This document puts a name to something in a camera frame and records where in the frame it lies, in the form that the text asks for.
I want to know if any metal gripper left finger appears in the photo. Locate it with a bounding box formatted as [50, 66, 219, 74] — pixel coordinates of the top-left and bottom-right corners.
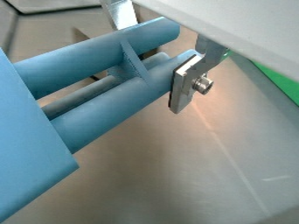
[99, 0, 138, 31]

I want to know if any blue three prong object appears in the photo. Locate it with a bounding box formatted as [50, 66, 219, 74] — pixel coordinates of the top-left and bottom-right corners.
[0, 17, 195, 222]

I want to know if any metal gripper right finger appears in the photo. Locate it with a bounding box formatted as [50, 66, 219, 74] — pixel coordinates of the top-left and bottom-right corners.
[168, 35, 228, 114]

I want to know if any green shape sorting block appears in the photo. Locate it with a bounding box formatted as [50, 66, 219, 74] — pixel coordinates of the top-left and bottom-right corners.
[223, 50, 299, 108]

